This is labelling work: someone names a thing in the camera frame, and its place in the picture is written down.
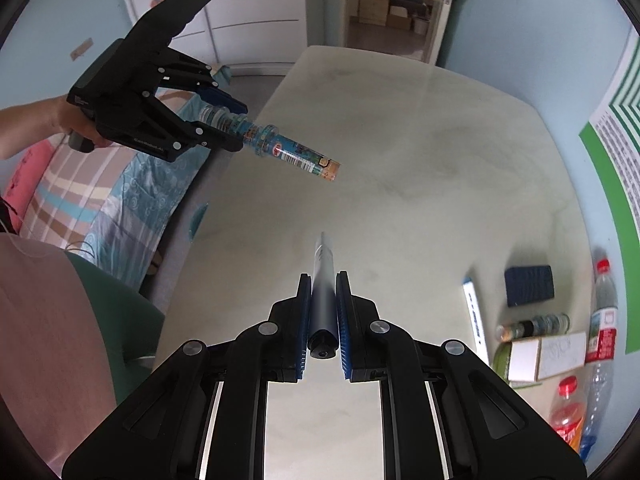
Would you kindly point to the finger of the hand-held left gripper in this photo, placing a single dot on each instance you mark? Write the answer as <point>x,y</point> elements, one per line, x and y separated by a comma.
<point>220,139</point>
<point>226,98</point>

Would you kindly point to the person's left forearm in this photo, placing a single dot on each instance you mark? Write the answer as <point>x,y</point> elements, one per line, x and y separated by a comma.
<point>20,130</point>

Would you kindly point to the person's green trousers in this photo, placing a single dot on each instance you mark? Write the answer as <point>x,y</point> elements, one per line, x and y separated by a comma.
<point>120,320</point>

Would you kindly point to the striped patchwork blanket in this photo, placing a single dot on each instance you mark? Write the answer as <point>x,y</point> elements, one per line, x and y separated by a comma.
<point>75,195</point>

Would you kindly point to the person's left hand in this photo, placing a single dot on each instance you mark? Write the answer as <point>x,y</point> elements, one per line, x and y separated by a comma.
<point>62,117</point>

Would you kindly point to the wooden cabinet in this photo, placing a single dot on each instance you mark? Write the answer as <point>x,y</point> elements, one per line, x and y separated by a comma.
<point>372,9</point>

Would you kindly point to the white cardboard box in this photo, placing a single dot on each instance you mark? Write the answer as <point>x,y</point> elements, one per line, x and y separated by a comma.
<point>555,355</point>

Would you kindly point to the pink pillow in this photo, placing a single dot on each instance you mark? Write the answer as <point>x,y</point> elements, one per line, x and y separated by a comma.
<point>30,167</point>

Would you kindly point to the green striped wall poster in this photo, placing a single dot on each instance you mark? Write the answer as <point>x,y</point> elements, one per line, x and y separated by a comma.
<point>620,125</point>

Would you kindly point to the person's pink shirt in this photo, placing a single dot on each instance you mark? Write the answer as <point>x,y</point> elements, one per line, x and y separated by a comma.
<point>45,340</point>

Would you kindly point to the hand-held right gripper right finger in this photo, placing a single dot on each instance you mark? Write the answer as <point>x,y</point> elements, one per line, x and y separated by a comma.
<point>345,332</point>

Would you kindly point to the dark green door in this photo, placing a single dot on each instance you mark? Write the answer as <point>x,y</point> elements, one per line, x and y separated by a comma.
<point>447,20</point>

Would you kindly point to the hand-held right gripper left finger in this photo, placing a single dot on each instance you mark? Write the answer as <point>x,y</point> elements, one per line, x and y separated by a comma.
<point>302,332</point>

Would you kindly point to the red label clear water bottle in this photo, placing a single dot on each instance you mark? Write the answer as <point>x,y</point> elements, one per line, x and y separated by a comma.
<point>602,335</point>

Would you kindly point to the blue label clear water bottle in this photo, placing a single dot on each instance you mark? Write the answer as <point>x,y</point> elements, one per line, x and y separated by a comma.
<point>592,442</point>

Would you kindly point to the small bottle with black band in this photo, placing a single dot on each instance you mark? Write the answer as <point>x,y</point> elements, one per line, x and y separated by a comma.
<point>540,325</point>

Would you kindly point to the grey metal pen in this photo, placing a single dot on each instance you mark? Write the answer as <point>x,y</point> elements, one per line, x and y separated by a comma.
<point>322,305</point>

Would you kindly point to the small bottle with colourful label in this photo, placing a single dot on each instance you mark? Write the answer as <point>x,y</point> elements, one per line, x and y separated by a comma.
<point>285,152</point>

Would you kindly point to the white wardrobe with guitar print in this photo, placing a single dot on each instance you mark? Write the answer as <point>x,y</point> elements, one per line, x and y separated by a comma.
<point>250,5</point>

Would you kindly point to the orange label bottle red cap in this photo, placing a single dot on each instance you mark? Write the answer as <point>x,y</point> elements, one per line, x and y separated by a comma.
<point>567,420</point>

